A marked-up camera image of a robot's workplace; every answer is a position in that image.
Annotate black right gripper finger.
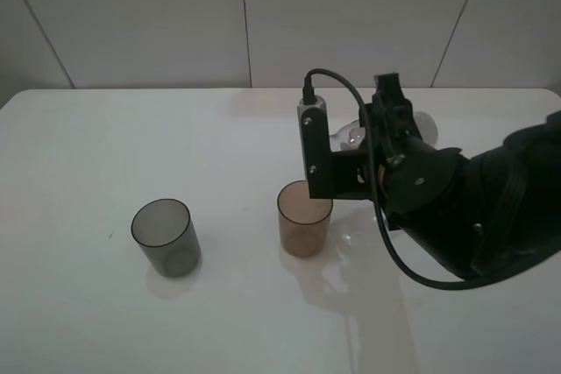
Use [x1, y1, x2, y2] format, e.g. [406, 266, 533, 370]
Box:
[377, 73, 406, 105]

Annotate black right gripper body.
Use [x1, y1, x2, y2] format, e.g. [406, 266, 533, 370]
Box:
[359, 93, 465, 232]

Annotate clear plastic water bottle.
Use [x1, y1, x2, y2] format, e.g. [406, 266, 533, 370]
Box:
[330, 111, 438, 152]

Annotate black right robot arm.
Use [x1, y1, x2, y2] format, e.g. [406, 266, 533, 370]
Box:
[359, 73, 560, 291]

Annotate brown translucent plastic cup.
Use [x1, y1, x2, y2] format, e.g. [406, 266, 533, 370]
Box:
[277, 180, 333, 258]

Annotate grey translucent plastic cup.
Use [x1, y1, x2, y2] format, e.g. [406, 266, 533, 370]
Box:
[131, 198, 202, 279]

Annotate black camera cable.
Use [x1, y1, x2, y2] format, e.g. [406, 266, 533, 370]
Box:
[302, 68, 521, 292]

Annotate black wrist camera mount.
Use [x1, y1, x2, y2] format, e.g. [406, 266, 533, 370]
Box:
[297, 95, 379, 201]

